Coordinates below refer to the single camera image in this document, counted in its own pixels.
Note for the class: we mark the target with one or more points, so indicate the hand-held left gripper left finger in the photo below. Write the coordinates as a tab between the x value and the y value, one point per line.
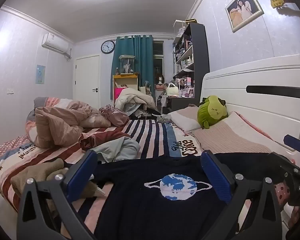
82	173

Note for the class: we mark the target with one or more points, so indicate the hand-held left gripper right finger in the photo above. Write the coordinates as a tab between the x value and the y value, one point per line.
213	173

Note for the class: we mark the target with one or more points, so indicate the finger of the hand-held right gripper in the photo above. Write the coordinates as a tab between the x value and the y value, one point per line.
296	142
293	180

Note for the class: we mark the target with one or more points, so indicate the navy planet print sweater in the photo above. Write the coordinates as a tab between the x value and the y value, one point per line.
140	205

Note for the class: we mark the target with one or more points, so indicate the maroon garment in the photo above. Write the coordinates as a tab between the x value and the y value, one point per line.
95	137

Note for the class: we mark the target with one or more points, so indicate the large pink knit pillow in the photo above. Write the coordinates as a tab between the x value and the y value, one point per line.
227	136

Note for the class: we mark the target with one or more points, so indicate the light blue garment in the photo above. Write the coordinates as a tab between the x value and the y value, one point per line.
120	150

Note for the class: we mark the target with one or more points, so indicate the tan sweater with white cuffs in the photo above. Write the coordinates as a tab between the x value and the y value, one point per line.
32	175

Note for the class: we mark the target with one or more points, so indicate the pink striped quilt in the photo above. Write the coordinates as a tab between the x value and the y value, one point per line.
55	125

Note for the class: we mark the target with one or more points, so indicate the green plush toy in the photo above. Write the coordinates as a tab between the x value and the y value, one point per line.
212	112

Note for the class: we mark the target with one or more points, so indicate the small pink white pillow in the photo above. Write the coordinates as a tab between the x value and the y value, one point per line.
182	117

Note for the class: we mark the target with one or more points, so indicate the shiny pink bag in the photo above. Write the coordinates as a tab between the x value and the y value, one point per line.
115	116

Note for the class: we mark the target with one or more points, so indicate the striped bed blanket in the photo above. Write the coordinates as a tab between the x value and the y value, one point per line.
150	135

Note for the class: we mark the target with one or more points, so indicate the small grey patterned cloth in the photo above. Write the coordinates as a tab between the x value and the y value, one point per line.
162	118

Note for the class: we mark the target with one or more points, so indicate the dark desk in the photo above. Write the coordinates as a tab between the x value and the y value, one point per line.
177	103

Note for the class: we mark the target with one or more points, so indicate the white bed headboard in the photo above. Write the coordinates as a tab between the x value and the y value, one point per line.
240	85

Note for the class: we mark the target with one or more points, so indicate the magenta bag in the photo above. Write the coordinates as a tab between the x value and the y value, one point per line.
118	93

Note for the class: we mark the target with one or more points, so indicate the white duvet pile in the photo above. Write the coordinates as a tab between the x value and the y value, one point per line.
132	100

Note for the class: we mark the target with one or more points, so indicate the white handbag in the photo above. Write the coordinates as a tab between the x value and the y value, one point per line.
172	90

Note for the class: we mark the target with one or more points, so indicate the white door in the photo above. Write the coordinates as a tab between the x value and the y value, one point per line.
87	80

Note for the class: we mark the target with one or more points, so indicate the yellow white cabinet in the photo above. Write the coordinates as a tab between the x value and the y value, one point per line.
126	80

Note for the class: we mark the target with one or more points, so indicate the wig on mannequin head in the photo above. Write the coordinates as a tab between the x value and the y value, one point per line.
160	78

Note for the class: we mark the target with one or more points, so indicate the glass display case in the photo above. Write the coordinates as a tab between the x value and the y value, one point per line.
127	65

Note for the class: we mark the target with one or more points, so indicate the dark bookshelf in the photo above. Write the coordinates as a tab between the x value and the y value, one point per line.
201	55

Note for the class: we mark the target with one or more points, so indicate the white air conditioner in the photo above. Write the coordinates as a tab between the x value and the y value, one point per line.
55	43

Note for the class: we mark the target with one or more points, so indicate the window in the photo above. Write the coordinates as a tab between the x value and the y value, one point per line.
158	52

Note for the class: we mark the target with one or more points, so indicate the teal curtain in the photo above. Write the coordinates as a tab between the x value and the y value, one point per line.
142	55

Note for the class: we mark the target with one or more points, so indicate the yellow guitar headstock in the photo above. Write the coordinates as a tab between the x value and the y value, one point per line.
276	2

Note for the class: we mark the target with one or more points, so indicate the blue wall poster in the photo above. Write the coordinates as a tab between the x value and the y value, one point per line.
40	74

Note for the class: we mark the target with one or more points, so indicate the white wall switch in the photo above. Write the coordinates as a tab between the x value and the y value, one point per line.
10	91

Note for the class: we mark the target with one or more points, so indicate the round wall clock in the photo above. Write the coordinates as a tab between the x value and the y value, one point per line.
107	47

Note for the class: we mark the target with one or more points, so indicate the framed wall photo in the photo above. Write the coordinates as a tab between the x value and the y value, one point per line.
243	7

